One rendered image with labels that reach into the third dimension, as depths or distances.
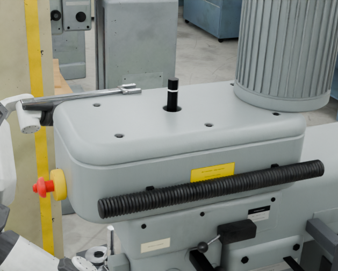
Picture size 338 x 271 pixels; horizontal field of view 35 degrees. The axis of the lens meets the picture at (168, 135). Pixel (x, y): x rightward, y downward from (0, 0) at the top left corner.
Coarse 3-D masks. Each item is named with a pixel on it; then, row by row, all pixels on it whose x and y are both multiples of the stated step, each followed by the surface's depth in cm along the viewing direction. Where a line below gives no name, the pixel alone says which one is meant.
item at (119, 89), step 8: (112, 88) 111; (120, 88) 111; (128, 88) 113; (48, 96) 105; (56, 96) 106; (64, 96) 106; (72, 96) 106; (80, 96) 107; (88, 96) 107; (24, 104) 103
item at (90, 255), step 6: (96, 246) 184; (102, 246) 184; (78, 252) 183; (84, 252) 183; (90, 252) 181; (96, 252) 182; (102, 252) 182; (84, 258) 180; (90, 258) 178; (96, 258) 178; (102, 258) 178; (96, 264) 176; (102, 264) 177
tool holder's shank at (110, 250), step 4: (108, 228) 165; (112, 228) 165; (108, 232) 165; (112, 232) 165; (108, 236) 165; (112, 236) 165; (108, 240) 166; (112, 240) 166; (108, 244) 167; (112, 244) 167; (108, 248) 167; (112, 248) 167; (108, 252) 168; (112, 252) 168
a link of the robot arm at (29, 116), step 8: (16, 104) 175; (32, 104) 170; (40, 104) 172; (48, 104) 174; (24, 112) 172; (32, 112) 173; (40, 112) 175; (48, 112) 176; (24, 120) 172; (32, 120) 172; (40, 120) 177; (48, 120) 177; (24, 128) 171; (32, 128) 173; (40, 128) 175
